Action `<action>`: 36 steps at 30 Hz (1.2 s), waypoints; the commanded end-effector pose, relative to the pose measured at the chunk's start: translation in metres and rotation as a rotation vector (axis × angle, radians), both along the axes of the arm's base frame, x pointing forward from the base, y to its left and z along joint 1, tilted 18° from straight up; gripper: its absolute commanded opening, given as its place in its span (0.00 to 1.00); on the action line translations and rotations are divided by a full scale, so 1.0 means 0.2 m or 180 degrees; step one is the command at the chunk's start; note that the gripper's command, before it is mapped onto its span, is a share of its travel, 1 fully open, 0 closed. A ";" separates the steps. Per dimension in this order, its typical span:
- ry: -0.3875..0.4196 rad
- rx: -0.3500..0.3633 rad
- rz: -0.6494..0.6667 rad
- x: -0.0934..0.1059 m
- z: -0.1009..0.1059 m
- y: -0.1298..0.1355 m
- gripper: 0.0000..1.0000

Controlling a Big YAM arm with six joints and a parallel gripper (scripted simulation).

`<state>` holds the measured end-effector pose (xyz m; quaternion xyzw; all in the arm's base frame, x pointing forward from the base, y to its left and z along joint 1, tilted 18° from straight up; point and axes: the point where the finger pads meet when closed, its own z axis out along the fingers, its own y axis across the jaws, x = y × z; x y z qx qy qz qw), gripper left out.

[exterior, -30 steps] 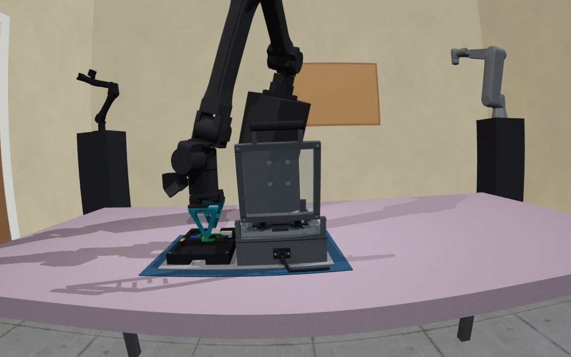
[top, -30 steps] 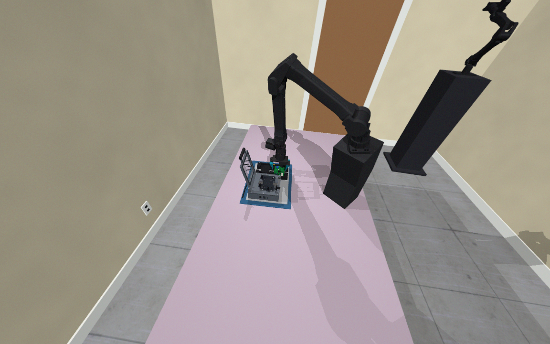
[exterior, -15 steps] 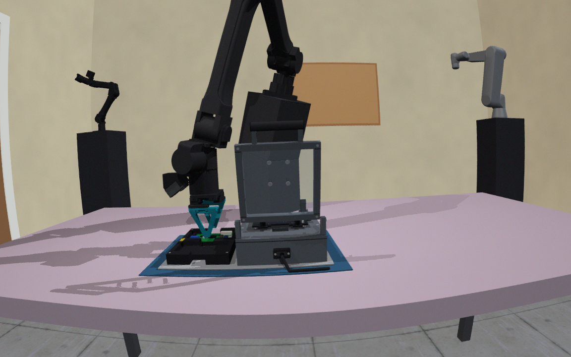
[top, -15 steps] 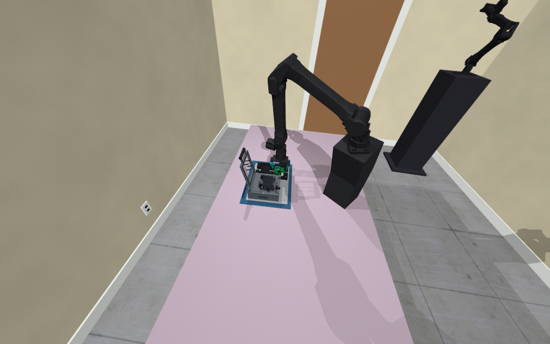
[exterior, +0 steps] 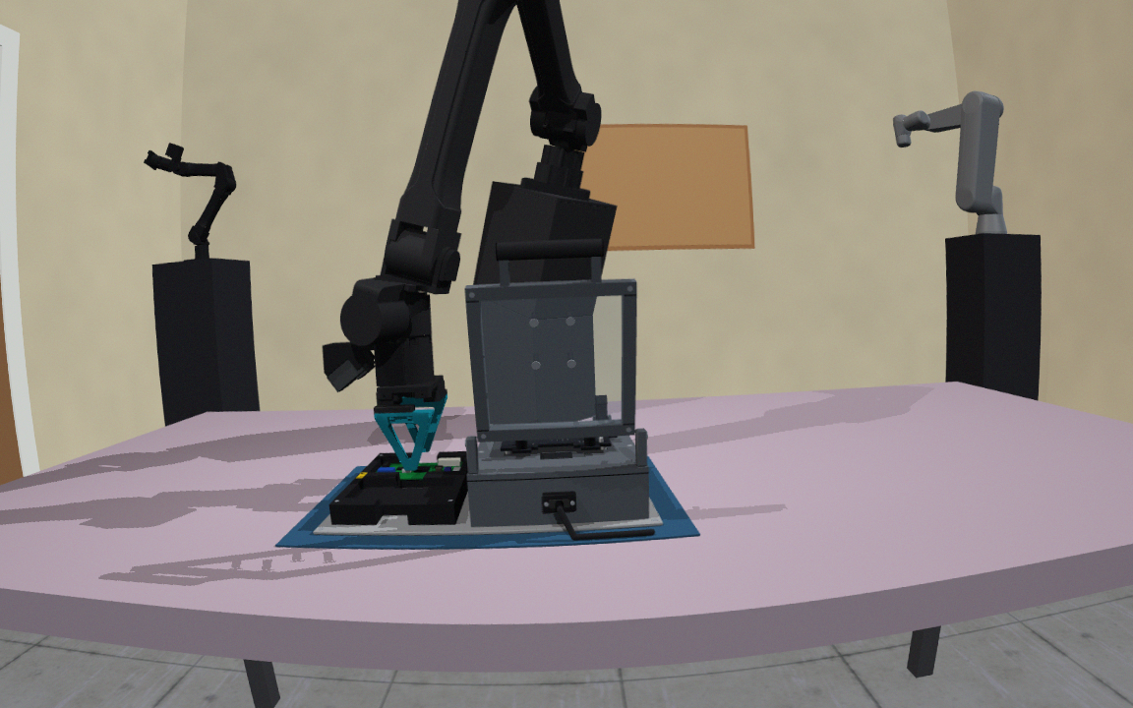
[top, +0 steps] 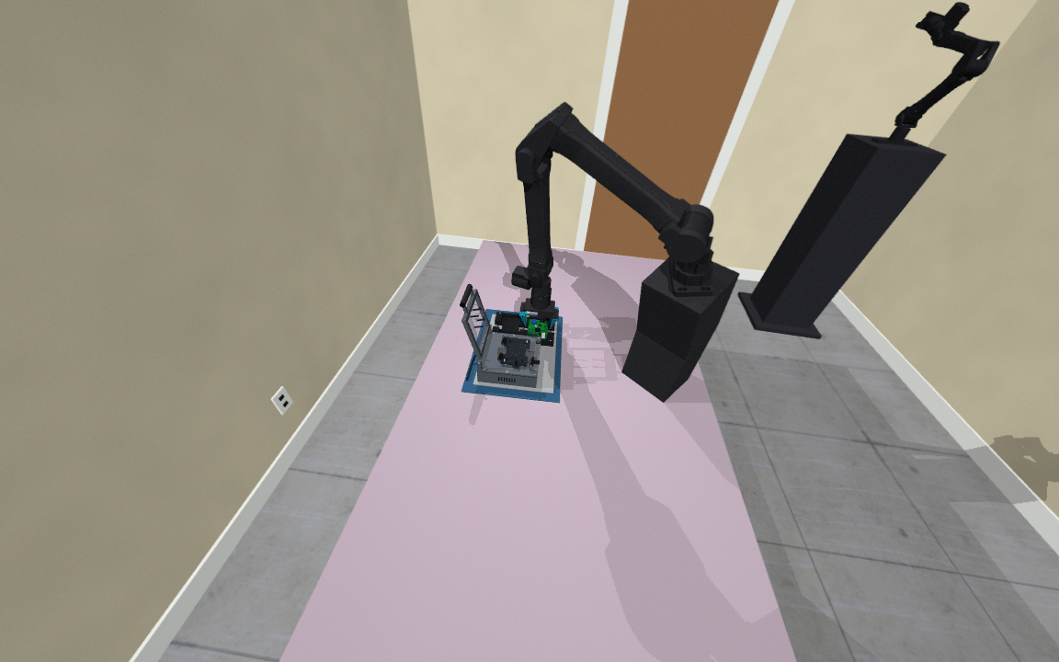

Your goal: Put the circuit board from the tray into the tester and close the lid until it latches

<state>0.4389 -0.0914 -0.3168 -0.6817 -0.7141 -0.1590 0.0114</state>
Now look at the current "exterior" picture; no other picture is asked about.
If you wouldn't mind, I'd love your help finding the green circuit board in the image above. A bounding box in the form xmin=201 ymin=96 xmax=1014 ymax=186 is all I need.
xmin=377 ymin=457 xmax=462 ymax=480

